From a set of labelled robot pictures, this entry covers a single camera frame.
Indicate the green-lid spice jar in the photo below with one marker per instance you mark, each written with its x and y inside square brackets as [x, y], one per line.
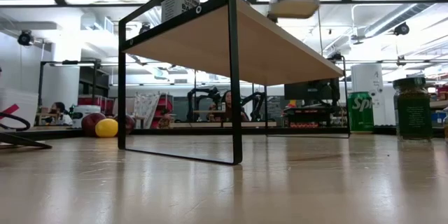
[413, 112]

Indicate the black background robot arm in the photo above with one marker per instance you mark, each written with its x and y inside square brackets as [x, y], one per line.
[257, 102]
[206, 96]

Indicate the black monitor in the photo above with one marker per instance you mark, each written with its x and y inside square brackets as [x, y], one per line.
[311, 89]

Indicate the red storage bins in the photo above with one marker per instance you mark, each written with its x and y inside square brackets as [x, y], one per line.
[94, 102]

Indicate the white patterned board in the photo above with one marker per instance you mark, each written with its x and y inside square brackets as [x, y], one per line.
[147, 106]

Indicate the red storage rack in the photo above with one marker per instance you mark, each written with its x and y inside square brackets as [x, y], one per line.
[164, 105]

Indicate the white bucket black label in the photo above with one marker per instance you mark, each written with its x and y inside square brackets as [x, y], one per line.
[84, 112]

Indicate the person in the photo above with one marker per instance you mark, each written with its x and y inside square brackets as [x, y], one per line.
[225, 101]
[57, 112]

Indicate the dark red apple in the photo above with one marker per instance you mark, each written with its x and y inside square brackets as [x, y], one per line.
[130, 125]

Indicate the green soda can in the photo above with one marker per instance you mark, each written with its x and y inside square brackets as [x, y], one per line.
[360, 112]

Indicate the yellow lemon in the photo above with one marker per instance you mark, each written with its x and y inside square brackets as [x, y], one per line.
[106, 128]

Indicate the black metal rig frame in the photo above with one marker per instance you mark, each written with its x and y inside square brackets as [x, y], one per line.
[70, 63]

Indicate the black ceiling camera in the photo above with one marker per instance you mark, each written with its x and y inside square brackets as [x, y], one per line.
[402, 28]
[25, 38]

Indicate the black aluminium table frame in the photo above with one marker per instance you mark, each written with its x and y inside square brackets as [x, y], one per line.
[182, 132]

